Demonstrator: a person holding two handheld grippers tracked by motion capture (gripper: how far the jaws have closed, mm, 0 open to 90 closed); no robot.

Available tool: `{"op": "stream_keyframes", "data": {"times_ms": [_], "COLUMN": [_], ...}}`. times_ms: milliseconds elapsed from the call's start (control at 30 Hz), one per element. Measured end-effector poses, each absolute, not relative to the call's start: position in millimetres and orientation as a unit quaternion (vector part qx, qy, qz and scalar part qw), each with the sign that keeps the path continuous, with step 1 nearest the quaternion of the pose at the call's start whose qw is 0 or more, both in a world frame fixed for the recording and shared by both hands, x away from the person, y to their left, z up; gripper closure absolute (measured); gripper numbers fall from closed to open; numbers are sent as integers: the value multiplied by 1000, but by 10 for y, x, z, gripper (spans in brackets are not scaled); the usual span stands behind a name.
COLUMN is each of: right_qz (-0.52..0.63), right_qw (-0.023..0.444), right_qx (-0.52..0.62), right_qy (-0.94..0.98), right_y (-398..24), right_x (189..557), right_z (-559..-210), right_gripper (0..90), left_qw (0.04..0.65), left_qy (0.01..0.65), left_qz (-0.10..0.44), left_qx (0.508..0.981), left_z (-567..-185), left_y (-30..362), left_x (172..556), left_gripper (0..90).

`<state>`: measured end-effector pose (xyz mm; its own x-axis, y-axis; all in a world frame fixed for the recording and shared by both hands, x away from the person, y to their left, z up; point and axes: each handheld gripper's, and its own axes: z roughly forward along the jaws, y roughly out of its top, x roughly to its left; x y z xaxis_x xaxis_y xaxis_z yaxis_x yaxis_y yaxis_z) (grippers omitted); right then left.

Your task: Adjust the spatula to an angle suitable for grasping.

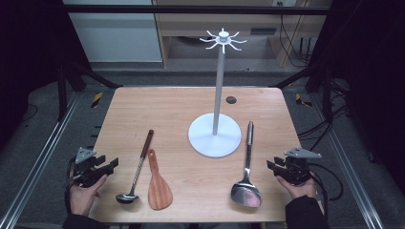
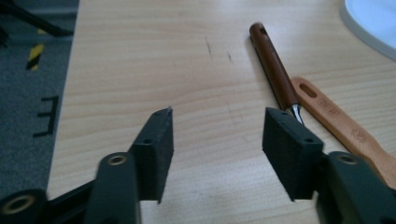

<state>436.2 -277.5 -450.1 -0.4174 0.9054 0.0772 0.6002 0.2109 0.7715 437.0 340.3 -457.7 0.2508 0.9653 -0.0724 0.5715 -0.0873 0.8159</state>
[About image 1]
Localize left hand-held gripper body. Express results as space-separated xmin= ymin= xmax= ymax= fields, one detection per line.
xmin=70 ymin=146 xmax=103 ymax=188

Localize black metal stand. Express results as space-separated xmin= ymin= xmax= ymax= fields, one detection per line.
xmin=272 ymin=61 xmax=334 ymax=122
xmin=56 ymin=60 xmax=124 ymax=122

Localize right hand-held gripper cable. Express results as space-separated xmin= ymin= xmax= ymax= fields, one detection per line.
xmin=307 ymin=162 xmax=345 ymax=220

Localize black floor cables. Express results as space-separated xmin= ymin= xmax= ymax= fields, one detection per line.
xmin=297 ymin=79 xmax=351 ymax=151

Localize person's right hand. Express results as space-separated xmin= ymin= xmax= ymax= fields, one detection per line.
xmin=275 ymin=173 xmax=318 ymax=201

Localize black curtain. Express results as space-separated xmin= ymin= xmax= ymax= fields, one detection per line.
xmin=308 ymin=0 xmax=405 ymax=187
xmin=0 ymin=0 xmax=92 ymax=151

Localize left hand-held gripper cable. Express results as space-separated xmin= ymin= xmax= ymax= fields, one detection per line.
xmin=64 ymin=156 xmax=77 ymax=214

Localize yellow black striped tape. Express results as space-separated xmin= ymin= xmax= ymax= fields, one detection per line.
xmin=91 ymin=92 xmax=104 ymax=109

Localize steel ladle with brown handle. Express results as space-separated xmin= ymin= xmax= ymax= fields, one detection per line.
xmin=115 ymin=129 xmax=155 ymax=205

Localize person's left hand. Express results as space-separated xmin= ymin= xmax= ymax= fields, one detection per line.
xmin=68 ymin=174 xmax=110 ymax=219

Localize white utensil rack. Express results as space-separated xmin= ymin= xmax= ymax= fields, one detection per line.
xmin=187 ymin=28 xmax=248 ymax=158

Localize aluminium floor rail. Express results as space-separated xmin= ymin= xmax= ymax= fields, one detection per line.
xmin=0 ymin=94 xmax=81 ymax=229
xmin=309 ymin=94 xmax=385 ymax=229

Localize white cabinet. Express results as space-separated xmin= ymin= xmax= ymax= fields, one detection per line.
xmin=62 ymin=0 xmax=163 ymax=63

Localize black horizontal bar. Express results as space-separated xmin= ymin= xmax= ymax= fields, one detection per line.
xmin=63 ymin=4 xmax=330 ymax=15

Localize yellow-handled tool right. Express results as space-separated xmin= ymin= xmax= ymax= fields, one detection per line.
xmin=294 ymin=93 xmax=313 ymax=108

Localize light wooden desk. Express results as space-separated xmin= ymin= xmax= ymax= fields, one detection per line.
xmin=152 ymin=0 xmax=332 ymax=69

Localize wooden rice paddle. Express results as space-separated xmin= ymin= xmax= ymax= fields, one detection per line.
xmin=146 ymin=148 xmax=174 ymax=211

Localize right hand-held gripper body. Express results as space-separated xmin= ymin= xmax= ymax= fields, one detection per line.
xmin=284 ymin=146 xmax=322 ymax=186

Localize black hanging cables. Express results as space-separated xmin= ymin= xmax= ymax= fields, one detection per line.
xmin=278 ymin=2 xmax=312 ymax=69

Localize hand-held gripper cable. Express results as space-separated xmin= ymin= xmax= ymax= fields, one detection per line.
xmin=64 ymin=156 xmax=77 ymax=214
xmin=307 ymin=162 xmax=345 ymax=220

